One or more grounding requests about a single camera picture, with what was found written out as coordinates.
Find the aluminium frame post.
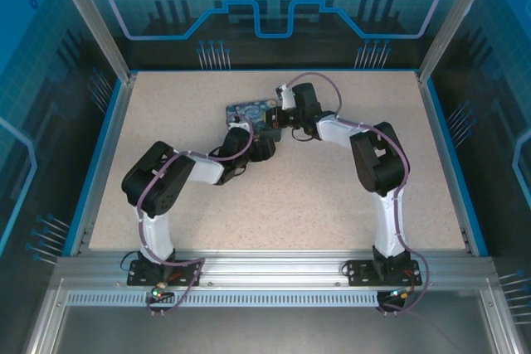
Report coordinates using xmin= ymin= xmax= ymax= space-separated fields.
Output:
xmin=416 ymin=0 xmax=502 ymax=84
xmin=46 ymin=0 xmax=139 ymax=84

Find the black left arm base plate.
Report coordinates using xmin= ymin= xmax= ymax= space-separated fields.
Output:
xmin=126 ymin=259 xmax=203 ymax=288

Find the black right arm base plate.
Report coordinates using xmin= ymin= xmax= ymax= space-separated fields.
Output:
xmin=347 ymin=259 xmax=421 ymax=288

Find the starry night tin box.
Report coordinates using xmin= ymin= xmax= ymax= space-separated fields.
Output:
xmin=225 ymin=98 xmax=284 ymax=143

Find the aluminium side rail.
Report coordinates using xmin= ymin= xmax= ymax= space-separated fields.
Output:
xmin=69 ymin=75 xmax=138 ymax=256
xmin=416 ymin=71 xmax=491 ymax=256

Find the slotted grey cable duct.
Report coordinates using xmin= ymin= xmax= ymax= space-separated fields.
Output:
xmin=66 ymin=292 xmax=381 ymax=308

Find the grey metal panel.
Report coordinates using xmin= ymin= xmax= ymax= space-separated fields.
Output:
xmin=51 ymin=306 xmax=501 ymax=354

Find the aluminium mounting rail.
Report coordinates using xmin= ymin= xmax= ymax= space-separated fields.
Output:
xmin=53 ymin=248 xmax=497 ymax=289

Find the blue table edge trim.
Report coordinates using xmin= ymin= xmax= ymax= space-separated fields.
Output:
xmin=134 ymin=66 xmax=420 ymax=74

